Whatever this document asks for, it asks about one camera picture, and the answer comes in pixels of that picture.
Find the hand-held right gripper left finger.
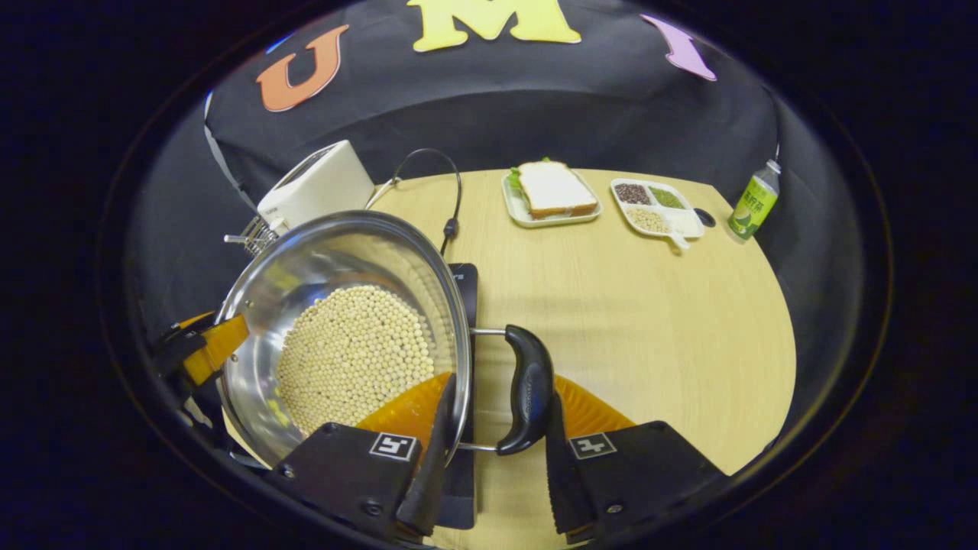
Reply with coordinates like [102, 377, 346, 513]
[264, 372, 459, 545]

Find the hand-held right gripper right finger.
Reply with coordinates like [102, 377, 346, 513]
[544, 374, 727, 545]

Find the black induction cooktop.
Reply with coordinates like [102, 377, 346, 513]
[436, 264, 480, 529]

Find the pile of soybeans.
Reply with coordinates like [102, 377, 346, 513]
[275, 285, 436, 436]

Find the stainless steel pot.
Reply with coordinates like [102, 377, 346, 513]
[216, 210, 555, 468]

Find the clear glass measuring cup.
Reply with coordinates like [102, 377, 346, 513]
[224, 216, 280, 257]

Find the white toaster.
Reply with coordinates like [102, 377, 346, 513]
[257, 140, 376, 236]

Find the white divided tray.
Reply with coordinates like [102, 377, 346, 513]
[610, 178, 705, 251]

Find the small heap of yellow beans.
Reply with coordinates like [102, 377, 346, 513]
[627, 208, 672, 234]

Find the green label drink bottle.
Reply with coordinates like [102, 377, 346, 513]
[727, 159, 782, 241]

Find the pale green sandwich plate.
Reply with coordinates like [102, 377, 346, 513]
[501, 170, 603, 229]

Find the white bread sandwich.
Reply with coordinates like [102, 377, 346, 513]
[510, 159, 599, 220]

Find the black power cable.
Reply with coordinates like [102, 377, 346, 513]
[365, 148, 464, 257]

